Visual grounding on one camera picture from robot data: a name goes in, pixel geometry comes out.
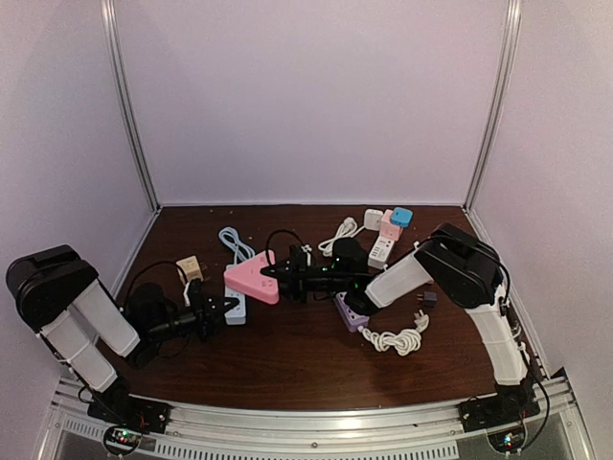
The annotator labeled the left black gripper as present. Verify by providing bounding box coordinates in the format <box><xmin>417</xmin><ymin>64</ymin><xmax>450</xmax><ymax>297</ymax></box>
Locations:
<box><xmin>148</xmin><ymin>291</ymin><xmax>238</xmax><ymax>344</ymax></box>

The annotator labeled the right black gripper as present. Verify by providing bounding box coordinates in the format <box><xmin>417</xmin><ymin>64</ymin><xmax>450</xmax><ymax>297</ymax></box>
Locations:
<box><xmin>262</xmin><ymin>251</ymin><xmax>353</xmax><ymax>303</ymax></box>

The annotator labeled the light blue power strip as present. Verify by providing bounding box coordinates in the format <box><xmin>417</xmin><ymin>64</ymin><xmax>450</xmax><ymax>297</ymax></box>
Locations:
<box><xmin>224</xmin><ymin>284</ymin><xmax>247</xmax><ymax>326</ymax></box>

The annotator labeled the pink triangular socket adapter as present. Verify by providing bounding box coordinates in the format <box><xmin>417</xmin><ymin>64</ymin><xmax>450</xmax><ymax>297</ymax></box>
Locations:
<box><xmin>223</xmin><ymin>250</ymin><xmax>280</xmax><ymax>305</ymax></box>

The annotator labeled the beige cube socket adapter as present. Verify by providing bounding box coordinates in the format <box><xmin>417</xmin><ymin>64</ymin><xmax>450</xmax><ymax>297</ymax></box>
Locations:
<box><xmin>176</xmin><ymin>256</ymin><xmax>208</xmax><ymax>285</ymax></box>

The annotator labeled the purple power strip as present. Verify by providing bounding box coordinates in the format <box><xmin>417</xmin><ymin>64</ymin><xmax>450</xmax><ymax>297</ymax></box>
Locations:
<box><xmin>333</xmin><ymin>292</ymin><xmax>370</xmax><ymax>333</ymax></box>

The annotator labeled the dark grey plug adapter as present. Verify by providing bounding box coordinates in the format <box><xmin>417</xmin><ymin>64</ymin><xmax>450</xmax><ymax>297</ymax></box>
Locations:
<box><xmin>417</xmin><ymin>290</ymin><xmax>439</xmax><ymax>308</ymax></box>

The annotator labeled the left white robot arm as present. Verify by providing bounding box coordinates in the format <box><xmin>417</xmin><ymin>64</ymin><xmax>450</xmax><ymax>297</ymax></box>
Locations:
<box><xmin>6</xmin><ymin>244</ymin><xmax>238</xmax><ymax>426</ymax></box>

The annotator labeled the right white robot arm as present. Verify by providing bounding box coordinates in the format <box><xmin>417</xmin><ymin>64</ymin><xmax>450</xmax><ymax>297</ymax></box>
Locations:
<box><xmin>261</xmin><ymin>222</ymin><xmax>536</xmax><ymax>424</ymax></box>

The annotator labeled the white power strip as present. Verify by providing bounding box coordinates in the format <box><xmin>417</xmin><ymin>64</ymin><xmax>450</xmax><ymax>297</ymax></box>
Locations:
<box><xmin>368</xmin><ymin>235</ymin><xmax>396</xmax><ymax>269</ymax></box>

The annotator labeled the white small adapter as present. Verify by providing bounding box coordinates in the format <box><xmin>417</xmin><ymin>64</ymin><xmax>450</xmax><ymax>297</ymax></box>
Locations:
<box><xmin>363</xmin><ymin>208</ymin><xmax>384</xmax><ymax>232</ymax></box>

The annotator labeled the pink cube adapter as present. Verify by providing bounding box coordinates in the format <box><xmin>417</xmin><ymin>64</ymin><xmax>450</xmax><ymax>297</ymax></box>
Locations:
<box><xmin>379</xmin><ymin>209</ymin><xmax>403</xmax><ymax>242</ymax></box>

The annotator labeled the blue square adapter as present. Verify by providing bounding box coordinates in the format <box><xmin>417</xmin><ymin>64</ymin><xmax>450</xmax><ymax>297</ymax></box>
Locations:
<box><xmin>390</xmin><ymin>207</ymin><xmax>414</xmax><ymax>228</ymax></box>

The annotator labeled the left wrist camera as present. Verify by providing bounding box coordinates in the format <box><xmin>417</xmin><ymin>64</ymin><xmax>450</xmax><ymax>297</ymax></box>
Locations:
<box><xmin>183</xmin><ymin>278</ymin><xmax>202</xmax><ymax>308</ymax></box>

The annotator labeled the light blue strip cable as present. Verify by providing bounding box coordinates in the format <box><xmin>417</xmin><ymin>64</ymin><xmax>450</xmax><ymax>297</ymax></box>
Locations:
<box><xmin>218</xmin><ymin>227</ymin><xmax>258</xmax><ymax>267</ymax></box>

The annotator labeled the white looped strip cable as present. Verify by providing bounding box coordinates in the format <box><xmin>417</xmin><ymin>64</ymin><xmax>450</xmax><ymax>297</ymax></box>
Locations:
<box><xmin>318</xmin><ymin>216</ymin><xmax>368</xmax><ymax>255</ymax></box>

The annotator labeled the white coiled strip cable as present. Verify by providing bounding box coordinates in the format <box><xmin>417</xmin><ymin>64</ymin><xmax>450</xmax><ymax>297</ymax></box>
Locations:
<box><xmin>358</xmin><ymin>310</ymin><xmax>431</xmax><ymax>357</ymax></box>

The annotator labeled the front aluminium rail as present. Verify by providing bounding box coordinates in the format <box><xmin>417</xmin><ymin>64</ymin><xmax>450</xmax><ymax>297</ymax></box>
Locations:
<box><xmin>34</xmin><ymin>378</ymin><xmax>595</xmax><ymax>459</ymax></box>

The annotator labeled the left aluminium frame post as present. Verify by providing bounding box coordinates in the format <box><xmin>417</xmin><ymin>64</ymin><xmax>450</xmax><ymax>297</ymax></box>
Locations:
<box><xmin>100</xmin><ymin>0</ymin><xmax>161</xmax><ymax>213</ymax></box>

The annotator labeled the aluminium frame post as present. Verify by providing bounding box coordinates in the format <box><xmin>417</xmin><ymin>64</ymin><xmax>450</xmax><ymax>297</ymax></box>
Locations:
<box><xmin>463</xmin><ymin>0</ymin><xmax>522</xmax><ymax>213</ymax></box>
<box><xmin>100</xmin><ymin>0</ymin><xmax>161</xmax><ymax>213</ymax></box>

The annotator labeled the right aluminium frame post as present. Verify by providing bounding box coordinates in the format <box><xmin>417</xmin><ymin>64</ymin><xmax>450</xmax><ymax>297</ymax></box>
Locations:
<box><xmin>463</xmin><ymin>0</ymin><xmax>522</xmax><ymax>213</ymax></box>

